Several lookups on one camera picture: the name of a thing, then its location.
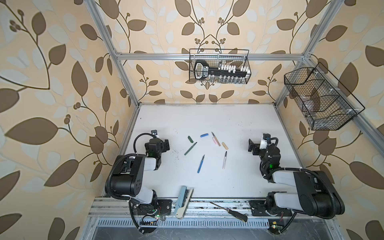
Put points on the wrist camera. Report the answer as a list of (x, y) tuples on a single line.
[(154, 132), (265, 141)]

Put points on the light blue stapler tool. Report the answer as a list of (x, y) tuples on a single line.
[(183, 201)]

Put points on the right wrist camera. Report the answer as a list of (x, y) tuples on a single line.
[(265, 141)]

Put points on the black handled screwdriver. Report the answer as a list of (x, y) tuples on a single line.
[(235, 214)]

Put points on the black socket tool set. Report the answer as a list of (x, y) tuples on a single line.
[(202, 71)]

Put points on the center black wire basket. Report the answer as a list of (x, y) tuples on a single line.
[(236, 57)]

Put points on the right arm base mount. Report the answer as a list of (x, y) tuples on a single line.
[(268, 208)]

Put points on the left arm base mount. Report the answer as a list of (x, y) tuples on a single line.
[(145, 217)]

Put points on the pink white pen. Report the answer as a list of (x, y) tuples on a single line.
[(225, 160)]

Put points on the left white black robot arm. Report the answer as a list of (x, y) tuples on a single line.
[(126, 178)]

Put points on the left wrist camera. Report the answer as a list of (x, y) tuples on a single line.
[(154, 132)]

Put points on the right black wire basket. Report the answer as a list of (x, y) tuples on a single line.
[(326, 103)]

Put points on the tan pen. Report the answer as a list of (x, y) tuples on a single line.
[(216, 139)]

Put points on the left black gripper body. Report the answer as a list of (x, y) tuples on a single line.
[(162, 144)]

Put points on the green pen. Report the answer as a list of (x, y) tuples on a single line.
[(190, 148)]

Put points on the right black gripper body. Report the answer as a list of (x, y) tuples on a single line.
[(255, 146)]

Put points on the blue pen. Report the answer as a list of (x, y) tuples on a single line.
[(201, 164)]

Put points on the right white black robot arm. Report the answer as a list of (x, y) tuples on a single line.
[(315, 195)]

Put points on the black wire basket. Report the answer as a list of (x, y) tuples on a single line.
[(326, 103), (236, 57)]

